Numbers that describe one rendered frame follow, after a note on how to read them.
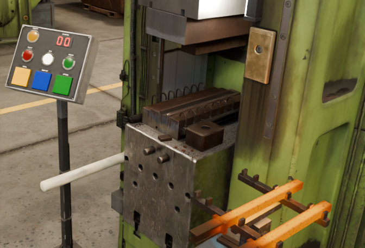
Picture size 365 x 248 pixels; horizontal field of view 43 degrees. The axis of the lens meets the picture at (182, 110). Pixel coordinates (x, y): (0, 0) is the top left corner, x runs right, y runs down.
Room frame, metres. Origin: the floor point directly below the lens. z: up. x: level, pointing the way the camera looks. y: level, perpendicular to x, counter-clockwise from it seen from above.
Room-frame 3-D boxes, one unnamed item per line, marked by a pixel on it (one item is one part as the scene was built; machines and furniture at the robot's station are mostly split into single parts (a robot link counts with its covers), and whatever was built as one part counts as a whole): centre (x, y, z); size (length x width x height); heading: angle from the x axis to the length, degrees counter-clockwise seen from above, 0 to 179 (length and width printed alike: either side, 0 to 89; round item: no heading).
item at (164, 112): (1.71, -0.08, 0.99); 0.42 x 0.05 x 0.01; 137
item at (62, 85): (1.75, 0.49, 1.01); 0.07 x 0.05 x 0.07; 72
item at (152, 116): (1.73, -0.06, 0.96); 0.42 x 0.20 x 0.09; 137
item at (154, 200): (1.70, -0.11, 0.69); 0.56 x 0.38 x 0.45; 137
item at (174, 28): (1.73, -0.06, 1.32); 0.42 x 0.20 x 0.10; 137
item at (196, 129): (1.50, -0.09, 0.95); 0.12 x 0.08 x 0.06; 137
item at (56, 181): (1.75, 0.40, 0.62); 0.44 x 0.05 x 0.05; 137
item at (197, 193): (1.18, -0.15, 0.94); 0.23 x 0.06 x 0.02; 135
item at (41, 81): (1.78, 0.59, 1.01); 0.07 x 0.05 x 0.07; 72
